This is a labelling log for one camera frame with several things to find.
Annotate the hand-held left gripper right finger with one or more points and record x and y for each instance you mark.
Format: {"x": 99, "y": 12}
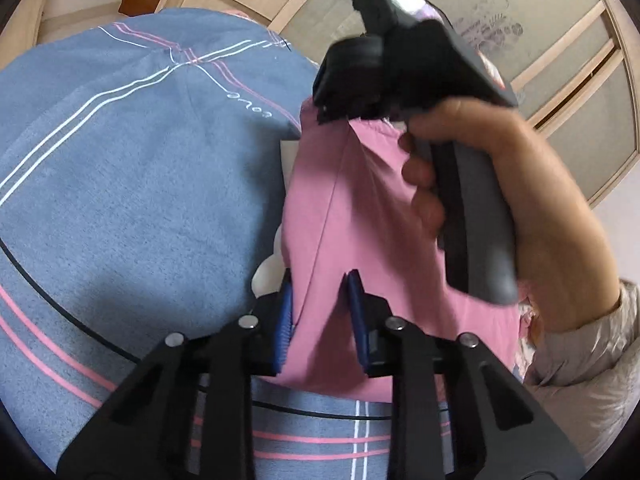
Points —
{"x": 356, "y": 310}

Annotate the person's right hand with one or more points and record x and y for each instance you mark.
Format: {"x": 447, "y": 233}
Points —
{"x": 530, "y": 175}

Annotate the blue striped bed sheet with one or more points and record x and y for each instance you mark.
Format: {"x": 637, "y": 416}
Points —
{"x": 125, "y": 185}

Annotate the pink and white garment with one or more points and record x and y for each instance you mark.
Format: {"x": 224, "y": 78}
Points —
{"x": 360, "y": 210}

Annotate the pink floral cloth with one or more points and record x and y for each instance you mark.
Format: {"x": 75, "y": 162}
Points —
{"x": 527, "y": 320}

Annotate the person's right forearm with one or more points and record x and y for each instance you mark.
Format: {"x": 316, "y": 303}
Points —
{"x": 575, "y": 285}

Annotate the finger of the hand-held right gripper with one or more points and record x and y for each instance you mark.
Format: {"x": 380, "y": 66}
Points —
{"x": 335, "y": 95}

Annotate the frosted glass wardrobe door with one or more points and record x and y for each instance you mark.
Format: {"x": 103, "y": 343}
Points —
{"x": 550, "y": 10}

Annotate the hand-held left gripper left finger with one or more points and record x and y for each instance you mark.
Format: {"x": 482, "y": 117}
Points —
{"x": 286, "y": 320}

